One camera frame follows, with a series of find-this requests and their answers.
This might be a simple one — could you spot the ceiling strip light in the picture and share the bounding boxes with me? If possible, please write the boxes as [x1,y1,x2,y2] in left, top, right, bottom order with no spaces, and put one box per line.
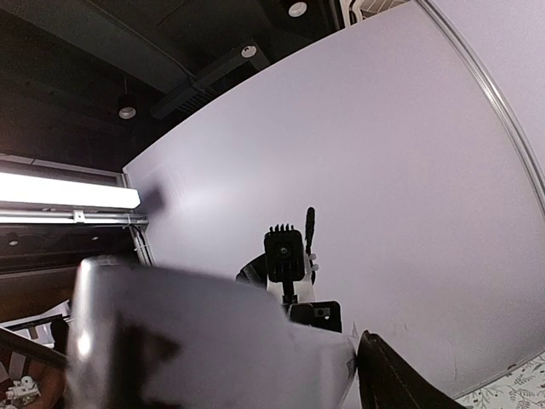
[1,172,147,226]

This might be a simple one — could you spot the metal tongs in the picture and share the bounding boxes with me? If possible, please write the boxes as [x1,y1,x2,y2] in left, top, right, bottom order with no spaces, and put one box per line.
[66,258,355,408]

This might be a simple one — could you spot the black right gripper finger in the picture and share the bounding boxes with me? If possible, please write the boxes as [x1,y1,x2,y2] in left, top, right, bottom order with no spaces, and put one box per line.
[356,331,461,409]

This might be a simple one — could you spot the right aluminium frame post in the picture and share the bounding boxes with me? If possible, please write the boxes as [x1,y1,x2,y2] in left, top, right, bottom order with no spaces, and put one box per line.
[416,0,544,212]

